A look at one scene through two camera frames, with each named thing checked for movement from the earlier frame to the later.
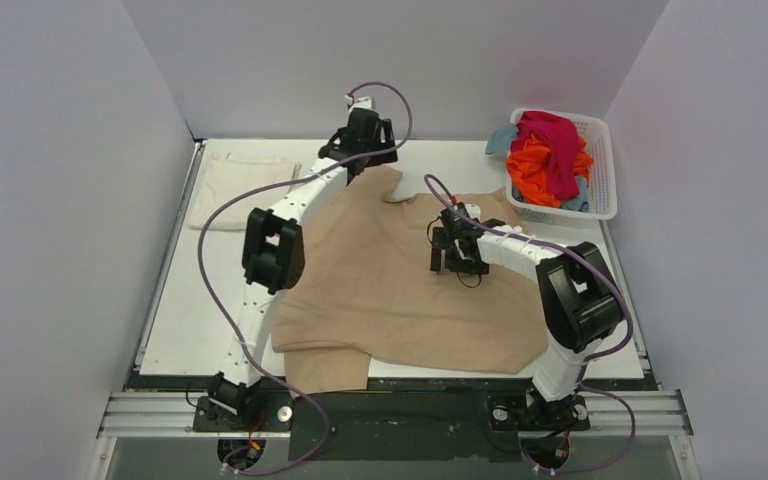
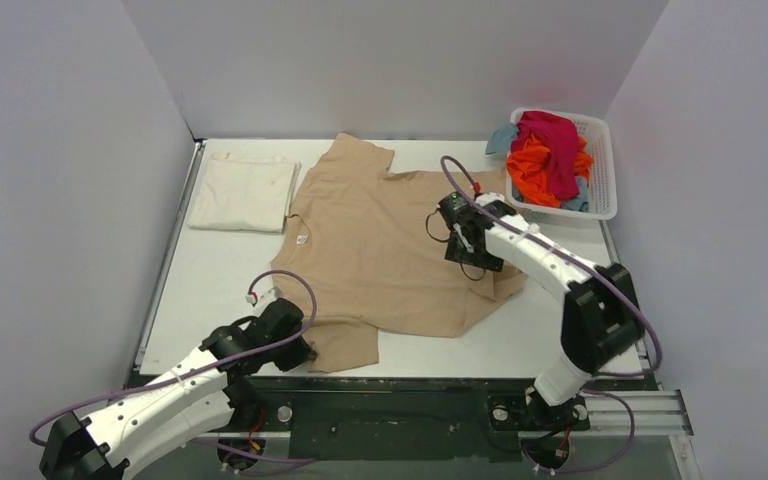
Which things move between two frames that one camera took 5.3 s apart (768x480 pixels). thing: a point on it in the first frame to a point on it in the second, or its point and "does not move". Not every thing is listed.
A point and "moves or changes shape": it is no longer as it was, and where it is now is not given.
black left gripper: [371, 154] to [297, 354]
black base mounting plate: [397, 420] does not move
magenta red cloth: [560, 138] does not move
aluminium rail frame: [175, 415] does not move
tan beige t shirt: [364, 285] moves or changes shape
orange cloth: [530, 174] does not move
